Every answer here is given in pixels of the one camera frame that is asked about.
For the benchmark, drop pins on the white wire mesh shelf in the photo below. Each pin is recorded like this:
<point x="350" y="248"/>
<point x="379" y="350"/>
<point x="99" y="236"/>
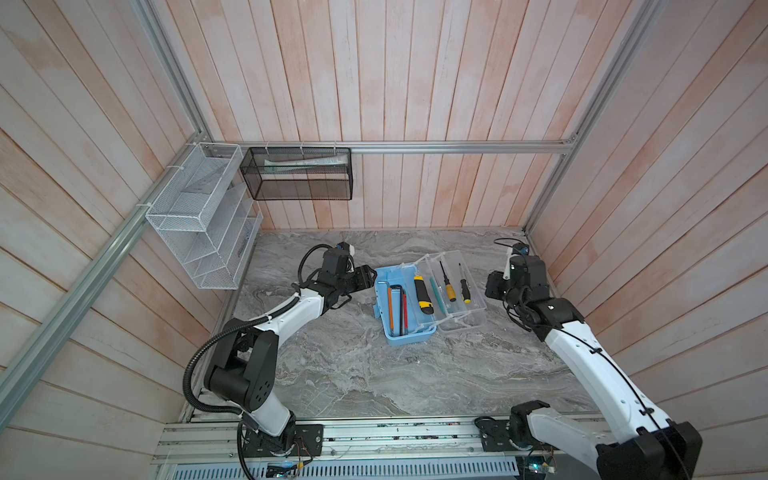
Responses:
<point x="205" y="218"/>

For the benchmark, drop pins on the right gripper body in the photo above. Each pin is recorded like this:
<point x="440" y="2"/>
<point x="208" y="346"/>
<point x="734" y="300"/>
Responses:
<point x="498" y="288"/>

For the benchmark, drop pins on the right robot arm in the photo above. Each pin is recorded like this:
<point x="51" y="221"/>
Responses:
<point x="643" y="443"/>

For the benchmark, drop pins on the black yellow utility knife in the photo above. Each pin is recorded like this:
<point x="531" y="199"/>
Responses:
<point x="424" y="300"/>

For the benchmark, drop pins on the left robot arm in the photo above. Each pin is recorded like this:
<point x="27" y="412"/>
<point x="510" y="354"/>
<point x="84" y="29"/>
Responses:
<point x="242" y="368"/>

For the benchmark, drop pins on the horizontal aluminium wall rail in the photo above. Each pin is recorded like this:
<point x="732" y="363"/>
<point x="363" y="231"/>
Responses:
<point x="427" y="147"/>

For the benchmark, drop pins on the black yellow screwdriver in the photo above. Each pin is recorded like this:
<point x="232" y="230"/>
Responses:
<point x="450" y="292"/>
<point x="465" y="289"/>

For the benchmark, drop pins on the black mesh basket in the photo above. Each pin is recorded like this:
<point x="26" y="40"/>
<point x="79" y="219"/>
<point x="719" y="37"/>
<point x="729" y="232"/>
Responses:
<point x="298" y="173"/>

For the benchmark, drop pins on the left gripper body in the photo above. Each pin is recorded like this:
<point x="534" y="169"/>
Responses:
<point x="352" y="281"/>

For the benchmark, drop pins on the aluminium mounting rail base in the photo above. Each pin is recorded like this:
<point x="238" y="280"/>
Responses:
<point x="357" y="448"/>

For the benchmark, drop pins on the teal utility knife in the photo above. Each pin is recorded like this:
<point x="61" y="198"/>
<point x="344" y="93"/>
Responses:
<point x="438" y="297"/>

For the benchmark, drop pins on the blue plastic tool box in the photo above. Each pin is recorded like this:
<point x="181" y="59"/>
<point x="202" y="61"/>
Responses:
<point x="460" y="316"/>

